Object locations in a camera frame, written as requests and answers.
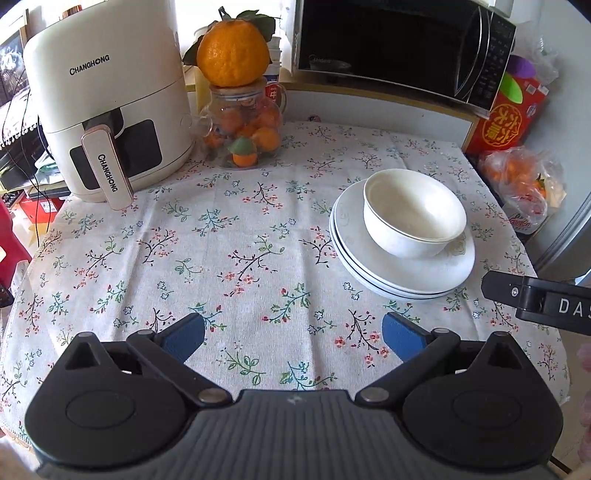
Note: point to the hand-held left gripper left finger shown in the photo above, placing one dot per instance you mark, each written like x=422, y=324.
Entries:
x=182, y=339

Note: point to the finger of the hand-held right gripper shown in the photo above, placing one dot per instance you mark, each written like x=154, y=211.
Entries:
x=503, y=290

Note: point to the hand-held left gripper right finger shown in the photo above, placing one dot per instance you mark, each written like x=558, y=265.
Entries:
x=405, y=339

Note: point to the plain white ceramic plate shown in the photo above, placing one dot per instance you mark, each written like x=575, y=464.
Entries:
x=351, y=217

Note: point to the person's pink fuzzy clothing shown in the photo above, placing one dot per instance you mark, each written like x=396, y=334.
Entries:
x=584, y=369

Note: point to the grey refrigerator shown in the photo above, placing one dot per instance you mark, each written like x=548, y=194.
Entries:
x=568, y=240

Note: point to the plastic bag of oranges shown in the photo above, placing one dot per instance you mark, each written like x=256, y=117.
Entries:
x=517, y=175

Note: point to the floral tablecloth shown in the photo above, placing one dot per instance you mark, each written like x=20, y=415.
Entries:
x=231, y=230

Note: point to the red gift box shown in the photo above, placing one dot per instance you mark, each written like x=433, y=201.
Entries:
x=503, y=124

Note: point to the red plastic stool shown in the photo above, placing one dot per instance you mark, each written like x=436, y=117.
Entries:
x=11, y=235

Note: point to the pile of small mandarins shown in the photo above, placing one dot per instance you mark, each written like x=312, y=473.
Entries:
x=265, y=138

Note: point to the white wooden stand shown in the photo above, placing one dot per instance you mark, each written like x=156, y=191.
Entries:
x=369, y=106

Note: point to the clear white plastic bag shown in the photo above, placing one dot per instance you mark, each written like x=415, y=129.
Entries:
x=545, y=55

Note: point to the red label paper cup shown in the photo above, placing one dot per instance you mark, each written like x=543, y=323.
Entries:
x=276, y=90

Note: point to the white air fryer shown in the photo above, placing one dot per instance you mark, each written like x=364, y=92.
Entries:
x=106, y=83

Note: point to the black microwave oven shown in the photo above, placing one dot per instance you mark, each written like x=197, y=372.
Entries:
x=378, y=41

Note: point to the large orange with leaves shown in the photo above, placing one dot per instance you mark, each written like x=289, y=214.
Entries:
x=233, y=50

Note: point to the dark framed screen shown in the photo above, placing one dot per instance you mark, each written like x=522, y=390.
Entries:
x=11, y=60

